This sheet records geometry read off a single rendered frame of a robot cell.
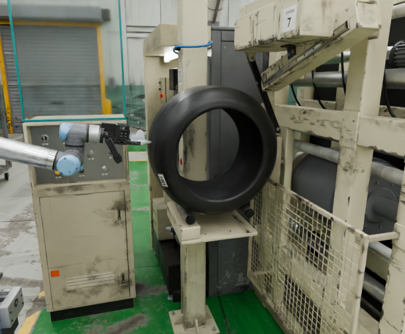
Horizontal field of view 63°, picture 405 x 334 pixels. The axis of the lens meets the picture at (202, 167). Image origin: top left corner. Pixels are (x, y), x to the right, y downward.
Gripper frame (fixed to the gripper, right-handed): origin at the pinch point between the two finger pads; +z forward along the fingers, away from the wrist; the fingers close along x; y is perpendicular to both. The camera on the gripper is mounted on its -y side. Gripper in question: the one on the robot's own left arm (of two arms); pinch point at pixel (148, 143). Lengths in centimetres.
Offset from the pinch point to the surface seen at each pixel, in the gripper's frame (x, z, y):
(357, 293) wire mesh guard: -62, 67, -36
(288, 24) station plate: -30, 41, 51
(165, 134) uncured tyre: -10.4, 5.2, 6.0
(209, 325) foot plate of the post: 25, 51, -116
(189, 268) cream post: 25, 34, -76
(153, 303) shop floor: 58, 22, -121
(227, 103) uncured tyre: -12.1, 29.1, 21.0
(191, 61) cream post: 25, 21, 39
